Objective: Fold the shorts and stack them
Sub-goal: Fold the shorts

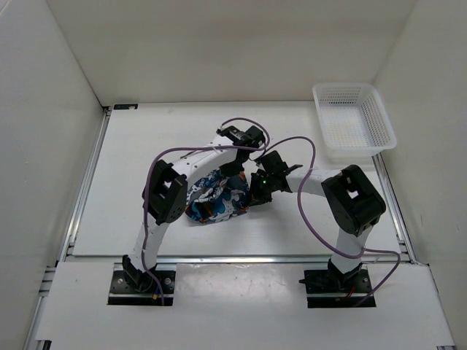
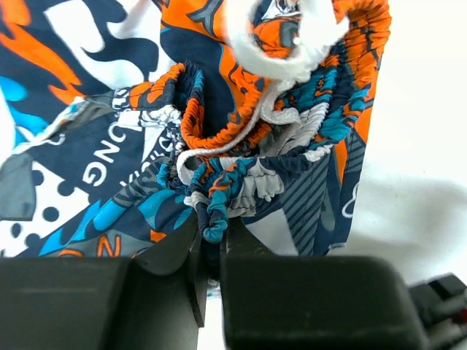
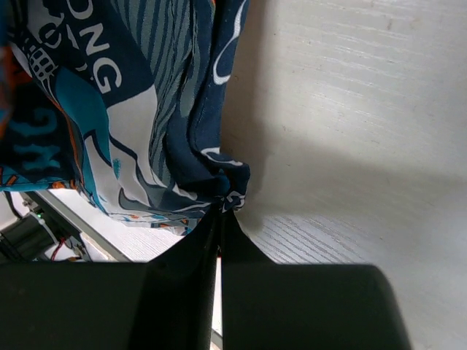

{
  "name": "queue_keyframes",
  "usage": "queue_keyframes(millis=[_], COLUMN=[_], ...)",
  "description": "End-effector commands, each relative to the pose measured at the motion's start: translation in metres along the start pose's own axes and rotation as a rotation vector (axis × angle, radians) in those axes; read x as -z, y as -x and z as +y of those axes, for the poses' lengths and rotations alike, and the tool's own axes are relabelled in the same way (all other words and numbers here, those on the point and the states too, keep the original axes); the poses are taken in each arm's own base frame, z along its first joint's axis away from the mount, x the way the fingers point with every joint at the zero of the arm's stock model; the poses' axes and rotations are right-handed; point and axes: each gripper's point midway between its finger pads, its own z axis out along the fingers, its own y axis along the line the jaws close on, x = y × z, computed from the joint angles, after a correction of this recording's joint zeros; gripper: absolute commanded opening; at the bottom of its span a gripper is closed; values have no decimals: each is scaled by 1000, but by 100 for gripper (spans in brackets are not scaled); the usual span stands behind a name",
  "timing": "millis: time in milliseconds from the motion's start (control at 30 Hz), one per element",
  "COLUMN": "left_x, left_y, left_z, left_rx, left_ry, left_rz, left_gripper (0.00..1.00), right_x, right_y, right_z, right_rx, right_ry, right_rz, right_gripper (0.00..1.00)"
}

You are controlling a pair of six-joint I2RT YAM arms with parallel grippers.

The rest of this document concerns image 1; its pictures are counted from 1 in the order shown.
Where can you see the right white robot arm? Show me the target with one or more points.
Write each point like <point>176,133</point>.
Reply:
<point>355,204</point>

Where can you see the left aluminium rail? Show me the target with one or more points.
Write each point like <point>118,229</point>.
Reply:
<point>69,235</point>

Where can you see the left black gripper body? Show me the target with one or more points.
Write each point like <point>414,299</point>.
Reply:
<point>233,168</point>

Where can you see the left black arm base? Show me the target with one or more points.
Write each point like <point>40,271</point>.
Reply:
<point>124,292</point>

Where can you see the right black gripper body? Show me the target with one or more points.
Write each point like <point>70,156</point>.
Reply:
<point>263,187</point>

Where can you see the white plastic basket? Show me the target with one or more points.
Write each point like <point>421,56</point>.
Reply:
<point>353,120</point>

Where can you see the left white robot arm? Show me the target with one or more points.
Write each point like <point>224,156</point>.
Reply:
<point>165,192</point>

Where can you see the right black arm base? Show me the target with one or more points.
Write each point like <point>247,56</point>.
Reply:
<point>323,291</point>

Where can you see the dark label sticker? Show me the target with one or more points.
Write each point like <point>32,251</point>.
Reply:
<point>125,106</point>

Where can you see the right aluminium rail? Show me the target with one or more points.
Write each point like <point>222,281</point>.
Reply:
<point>426,324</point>

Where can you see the colourful patterned shorts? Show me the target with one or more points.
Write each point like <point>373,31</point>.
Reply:
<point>216,197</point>

